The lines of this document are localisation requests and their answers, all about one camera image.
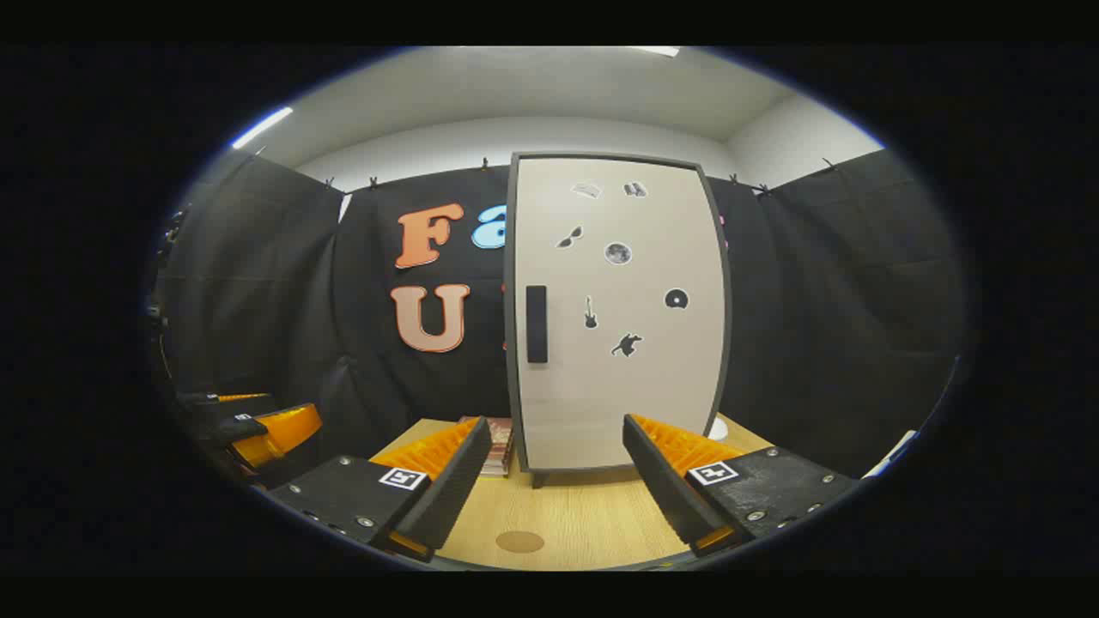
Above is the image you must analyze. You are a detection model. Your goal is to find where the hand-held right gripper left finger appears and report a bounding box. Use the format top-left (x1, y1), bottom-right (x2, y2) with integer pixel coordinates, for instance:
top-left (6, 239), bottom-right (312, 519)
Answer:
top-left (266, 416), bottom-right (495, 563)

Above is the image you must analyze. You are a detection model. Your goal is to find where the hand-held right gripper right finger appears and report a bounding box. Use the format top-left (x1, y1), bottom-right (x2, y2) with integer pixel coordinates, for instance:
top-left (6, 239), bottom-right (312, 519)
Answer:
top-left (622, 414), bottom-right (859, 557)

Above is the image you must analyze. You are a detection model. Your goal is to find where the dark grey cabinet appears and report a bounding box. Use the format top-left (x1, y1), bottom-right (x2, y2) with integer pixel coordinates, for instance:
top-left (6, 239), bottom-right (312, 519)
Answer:
top-left (504, 151), bottom-right (733, 490)

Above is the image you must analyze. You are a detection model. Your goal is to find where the black door handle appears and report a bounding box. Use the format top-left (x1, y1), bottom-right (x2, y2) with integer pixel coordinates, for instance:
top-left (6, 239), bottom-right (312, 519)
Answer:
top-left (525, 285), bottom-right (549, 364)

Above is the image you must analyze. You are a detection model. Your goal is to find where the stack of books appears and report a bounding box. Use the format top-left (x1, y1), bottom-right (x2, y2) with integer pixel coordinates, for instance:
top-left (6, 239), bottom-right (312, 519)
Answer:
top-left (458, 416), bottom-right (516, 478)

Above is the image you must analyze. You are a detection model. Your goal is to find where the black backdrop cloth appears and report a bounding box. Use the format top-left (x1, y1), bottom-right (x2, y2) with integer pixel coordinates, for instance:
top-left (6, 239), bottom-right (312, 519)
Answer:
top-left (155, 148), bottom-right (967, 477)

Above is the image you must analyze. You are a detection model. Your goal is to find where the white flat object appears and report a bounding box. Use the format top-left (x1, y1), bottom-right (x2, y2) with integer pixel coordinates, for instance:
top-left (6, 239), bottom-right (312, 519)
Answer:
top-left (861, 429), bottom-right (920, 479)

